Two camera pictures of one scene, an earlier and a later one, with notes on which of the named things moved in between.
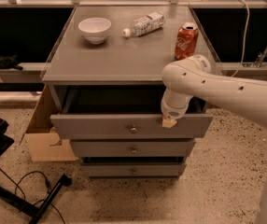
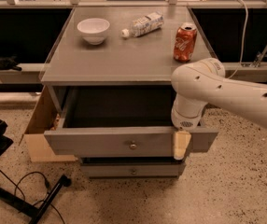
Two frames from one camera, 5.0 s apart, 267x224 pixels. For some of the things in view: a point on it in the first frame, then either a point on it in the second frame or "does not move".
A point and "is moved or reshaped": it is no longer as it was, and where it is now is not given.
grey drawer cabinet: [105, 77] does not move
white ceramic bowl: [94, 29] does not move
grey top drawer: [122, 112] is moved or reshaped
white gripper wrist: [172, 113] -> [183, 121]
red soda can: [186, 41] does not move
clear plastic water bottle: [146, 24] does not move
